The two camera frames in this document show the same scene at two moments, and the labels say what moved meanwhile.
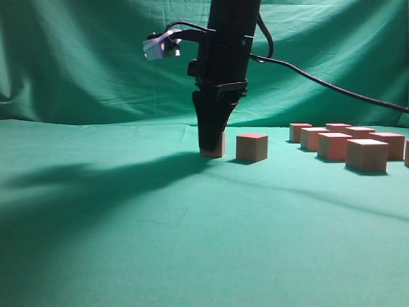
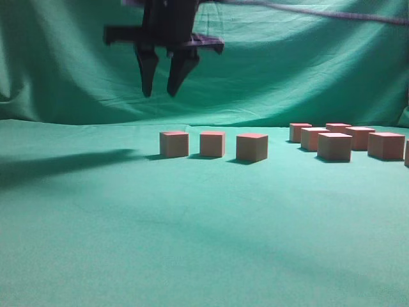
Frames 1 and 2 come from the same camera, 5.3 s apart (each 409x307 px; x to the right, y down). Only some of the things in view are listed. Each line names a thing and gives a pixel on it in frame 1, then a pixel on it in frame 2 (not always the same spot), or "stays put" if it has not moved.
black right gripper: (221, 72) to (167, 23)
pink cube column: (365, 155) to (174, 144)
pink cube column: (395, 143) stays put
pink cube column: (407, 153) stays put
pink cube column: (252, 146) stays put
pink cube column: (359, 133) stays put
